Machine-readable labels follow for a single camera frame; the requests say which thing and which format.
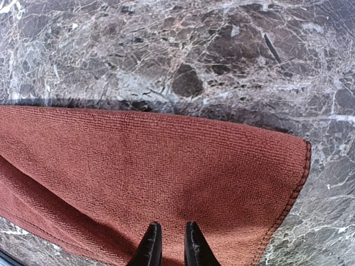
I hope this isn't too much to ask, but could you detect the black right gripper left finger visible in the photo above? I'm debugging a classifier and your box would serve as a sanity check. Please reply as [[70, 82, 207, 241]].
[[127, 222, 163, 266]]

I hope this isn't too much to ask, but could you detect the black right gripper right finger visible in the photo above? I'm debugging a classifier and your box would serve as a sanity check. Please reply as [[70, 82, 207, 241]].
[[184, 222, 221, 266]]

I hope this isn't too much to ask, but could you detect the brown towel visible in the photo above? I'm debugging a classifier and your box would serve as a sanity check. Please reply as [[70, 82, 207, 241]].
[[1, 106, 311, 265]]

